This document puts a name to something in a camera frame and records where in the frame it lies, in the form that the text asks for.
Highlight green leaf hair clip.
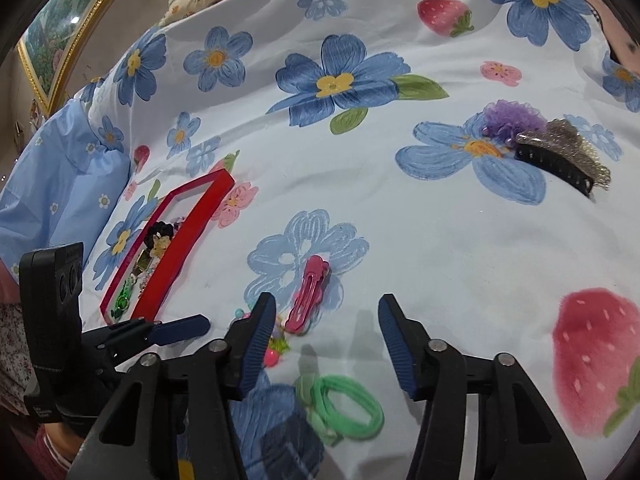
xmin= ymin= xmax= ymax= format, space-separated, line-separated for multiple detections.
xmin=111 ymin=274 xmax=137 ymax=322

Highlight colourful bead bracelet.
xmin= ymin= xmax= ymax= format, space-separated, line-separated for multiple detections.
xmin=233 ymin=306 xmax=292 ymax=369

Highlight yellow claw clip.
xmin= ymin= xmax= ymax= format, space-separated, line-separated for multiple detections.
xmin=150 ymin=234 xmax=171 ymax=259

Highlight green bow hair tie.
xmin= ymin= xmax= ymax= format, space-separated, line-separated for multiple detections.
xmin=294 ymin=372 xmax=386 ymax=447

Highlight black velvet scrunchie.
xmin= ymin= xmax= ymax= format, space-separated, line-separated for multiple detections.
xmin=144 ymin=221 xmax=175 ymax=250

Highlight pink snap hair clip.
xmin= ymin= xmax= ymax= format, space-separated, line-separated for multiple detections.
xmin=284 ymin=255 xmax=330 ymax=335

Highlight red shallow tray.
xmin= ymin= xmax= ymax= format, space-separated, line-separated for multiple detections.
xmin=100 ymin=169 xmax=234 ymax=324

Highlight light blue pillow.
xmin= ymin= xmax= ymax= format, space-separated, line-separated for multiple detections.
xmin=1 ymin=100 xmax=130 ymax=281

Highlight gold framed painting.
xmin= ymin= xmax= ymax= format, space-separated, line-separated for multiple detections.
xmin=17 ymin=0 xmax=112 ymax=115

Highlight black glitter claw clip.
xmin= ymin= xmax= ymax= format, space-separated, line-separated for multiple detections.
xmin=515 ymin=119 xmax=612 ymax=197

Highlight floral bed sheet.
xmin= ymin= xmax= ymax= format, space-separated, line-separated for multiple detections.
xmin=80 ymin=0 xmax=639 ymax=479

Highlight purple flower hair clip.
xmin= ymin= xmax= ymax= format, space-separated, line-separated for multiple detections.
xmin=483 ymin=100 xmax=547 ymax=148

